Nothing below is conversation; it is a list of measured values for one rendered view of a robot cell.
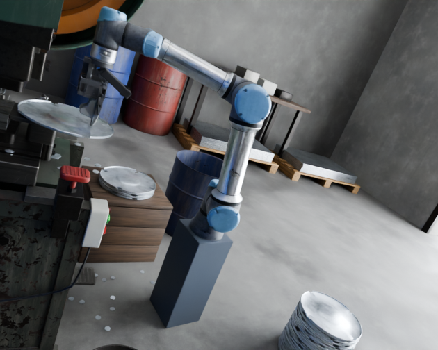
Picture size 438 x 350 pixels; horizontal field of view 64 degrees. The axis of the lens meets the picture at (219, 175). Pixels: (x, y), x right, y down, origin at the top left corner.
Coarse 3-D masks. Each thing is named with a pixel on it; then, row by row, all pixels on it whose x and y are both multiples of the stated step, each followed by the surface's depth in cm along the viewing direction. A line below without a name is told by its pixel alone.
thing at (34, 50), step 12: (0, 36) 91; (0, 48) 92; (12, 48) 93; (24, 48) 94; (36, 48) 95; (0, 60) 93; (12, 60) 94; (24, 60) 95; (36, 60) 98; (48, 60) 105; (0, 72) 94; (12, 72) 95; (24, 72) 96; (36, 72) 99
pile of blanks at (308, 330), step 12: (300, 312) 158; (288, 324) 164; (300, 324) 154; (312, 324) 150; (288, 336) 160; (300, 336) 153; (312, 336) 149; (324, 336) 147; (288, 348) 158; (300, 348) 153; (312, 348) 150; (324, 348) 148; (336, 348) 149; (348, 348) 149
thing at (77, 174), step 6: (60, 168) 86; (66, 168) 87; (72, 168) 88; (78, 168) 89; (60, 174) 84; (66, 174) 84; (72, 174) 85; (78, 174) 86; (84, 174) 87; (66, 180) 84; (72, 180) 85; (78, 180) 85; (84, 180) 86; (72, 186) 88
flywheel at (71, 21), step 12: (72, 0) 130; (84, 0) 131; (96, 0) 131; (108, 0) 131; (120, 0) 132; (72, 12) 129; (84, 12) 130; (96, 12) 131; (60, 24) 129; (72, 24) 130; (84, 24) 131; (96, 24) 133
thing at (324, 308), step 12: (300, 300) 160; (312, 300) 164; (324, 300) 168; (336, 300) 171; (312, 312) 155; (324, 312) 157; (336, 312) 161; (324, 324) 150; (336, 324) 153; (348, 324) 157; (360, 324) 159; (336, 336) 146; (360, 336) 151
